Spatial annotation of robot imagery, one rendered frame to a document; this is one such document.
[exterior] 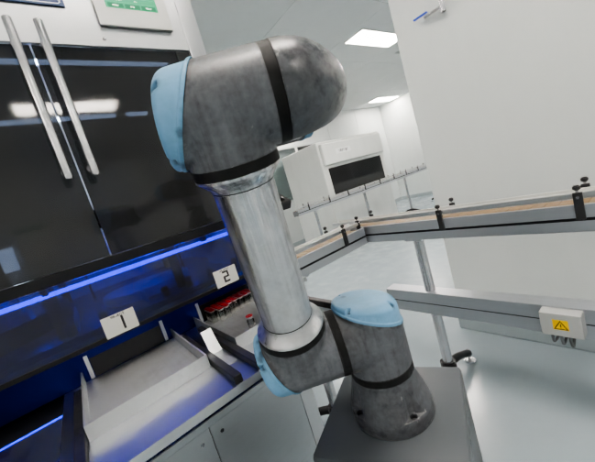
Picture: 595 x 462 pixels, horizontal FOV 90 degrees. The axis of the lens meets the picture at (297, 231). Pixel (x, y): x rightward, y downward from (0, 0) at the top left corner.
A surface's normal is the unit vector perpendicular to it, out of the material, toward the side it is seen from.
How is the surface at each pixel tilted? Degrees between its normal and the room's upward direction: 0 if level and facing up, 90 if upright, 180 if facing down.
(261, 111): 122
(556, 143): 90
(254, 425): 90
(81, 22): 90
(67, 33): 90
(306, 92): 114
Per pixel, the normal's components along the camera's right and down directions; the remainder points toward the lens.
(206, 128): 0.11, 0.51
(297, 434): 0.59, -0.07
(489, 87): -0.75, 0.30
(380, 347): 0.10, 0.11
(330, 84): 0.77, 0.17
